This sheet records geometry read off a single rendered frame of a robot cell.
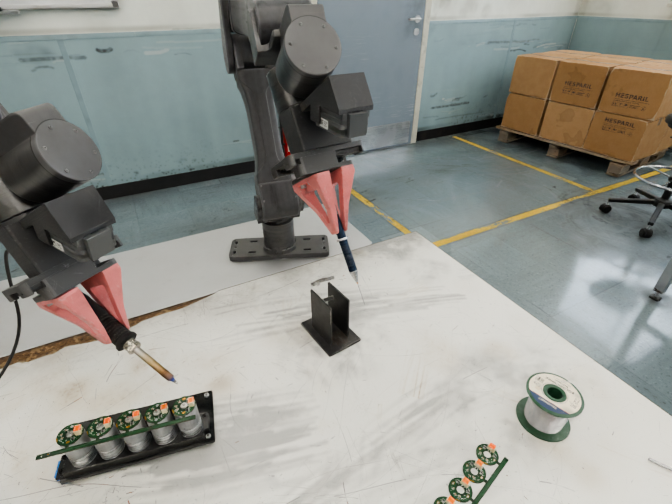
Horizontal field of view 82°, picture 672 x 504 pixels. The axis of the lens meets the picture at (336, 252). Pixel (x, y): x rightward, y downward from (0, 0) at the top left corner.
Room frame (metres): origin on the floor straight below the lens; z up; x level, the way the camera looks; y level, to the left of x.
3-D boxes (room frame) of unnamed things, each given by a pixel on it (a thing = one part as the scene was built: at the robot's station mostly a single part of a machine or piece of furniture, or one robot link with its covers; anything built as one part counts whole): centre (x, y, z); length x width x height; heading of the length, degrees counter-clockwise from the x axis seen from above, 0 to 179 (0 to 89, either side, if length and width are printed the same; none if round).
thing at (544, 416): (0.29, -0.26, 0.78); 0.06 x 0.06 x 0.05
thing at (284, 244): (0.67, 0.12, 0.79); 0.20 x 0.07 x 0.08; 95
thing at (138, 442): (0.25, 0.22, 0.79); 0.02 x 0.02 x 0.05
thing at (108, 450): (0.24, 0.25, 0.79); 0.02 x 0.02 x 0.05
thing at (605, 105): (3.47, -2.19, 0.38); 1.20 x 0.80 x 0.73; 34
